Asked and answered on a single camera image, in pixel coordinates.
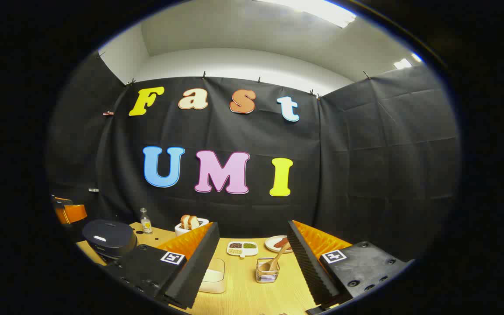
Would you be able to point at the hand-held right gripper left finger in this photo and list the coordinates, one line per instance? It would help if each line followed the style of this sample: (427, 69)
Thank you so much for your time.
(195, 271)

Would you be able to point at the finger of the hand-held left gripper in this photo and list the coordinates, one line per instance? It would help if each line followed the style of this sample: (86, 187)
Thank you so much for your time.
(75, 213)

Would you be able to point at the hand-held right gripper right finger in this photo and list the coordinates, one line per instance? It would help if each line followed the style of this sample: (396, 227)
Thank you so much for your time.
(306, 267)

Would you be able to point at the wooden spoon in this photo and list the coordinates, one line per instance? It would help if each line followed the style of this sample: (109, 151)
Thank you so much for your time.
(278, 256)

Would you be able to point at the dark lidded rice cooker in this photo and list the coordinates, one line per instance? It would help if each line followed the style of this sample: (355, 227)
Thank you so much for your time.
(107, 236)

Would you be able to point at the clear plastic container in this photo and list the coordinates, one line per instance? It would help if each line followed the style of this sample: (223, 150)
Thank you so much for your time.
(217, 262)

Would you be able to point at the red meat slice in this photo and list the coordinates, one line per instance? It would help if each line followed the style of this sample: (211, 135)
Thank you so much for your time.
(281, 243)

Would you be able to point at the white round plate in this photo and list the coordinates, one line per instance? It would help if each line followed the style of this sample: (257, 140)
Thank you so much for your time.
(271, 246)

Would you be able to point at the white toaster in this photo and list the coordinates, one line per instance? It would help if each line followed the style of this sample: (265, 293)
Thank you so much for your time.
(178, 229)

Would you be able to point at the bread slice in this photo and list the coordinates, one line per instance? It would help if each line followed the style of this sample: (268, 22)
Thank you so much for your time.
(194, 222)
(184, 222)

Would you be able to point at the white divided dish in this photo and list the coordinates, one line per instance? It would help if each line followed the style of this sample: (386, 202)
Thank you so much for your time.
(243, 253)

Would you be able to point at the pile of green beans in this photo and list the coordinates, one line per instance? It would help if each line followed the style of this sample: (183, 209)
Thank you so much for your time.
(250, 246)

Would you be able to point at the glass bottle with yellow label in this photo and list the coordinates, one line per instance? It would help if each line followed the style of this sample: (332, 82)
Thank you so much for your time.
(146, 225)

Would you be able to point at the black backdrop cloth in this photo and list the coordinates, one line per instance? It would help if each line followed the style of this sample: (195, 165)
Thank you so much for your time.
(344, 175)

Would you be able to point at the small ceiling light panel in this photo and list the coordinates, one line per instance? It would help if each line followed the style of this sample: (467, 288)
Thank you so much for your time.
(405, 62)

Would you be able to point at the large ceiling light panel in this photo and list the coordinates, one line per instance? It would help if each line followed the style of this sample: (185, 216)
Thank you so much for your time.
(313, 8)

